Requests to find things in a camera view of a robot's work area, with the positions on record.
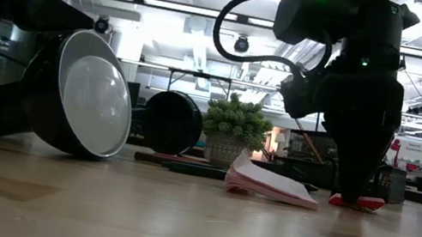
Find black metal frame stand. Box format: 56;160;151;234
165;66;235;102

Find white lamp bulb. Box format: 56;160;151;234
53;50;142;161

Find potted green succulent plant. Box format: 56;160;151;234
195;88;280;175

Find black mesh desk organizer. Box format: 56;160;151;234
260;122;414;207

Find dark tray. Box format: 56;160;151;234
132;149;230;178

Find black ceiling camera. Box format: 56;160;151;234
92;14;113;37
232;33;252;56

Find white wall sign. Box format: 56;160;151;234
403;139;422;154

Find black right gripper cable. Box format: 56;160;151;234
206;0;341;84

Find black ceiling track lights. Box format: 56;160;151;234
406;100;422;118

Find pink sticky note pad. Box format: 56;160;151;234
222;147;327;211

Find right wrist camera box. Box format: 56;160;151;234
274;72;332;125

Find black round lamp base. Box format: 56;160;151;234
138;85;209;161

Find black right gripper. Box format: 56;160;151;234
297;65;408;210

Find red desk lamp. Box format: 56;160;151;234
386;137;403;168

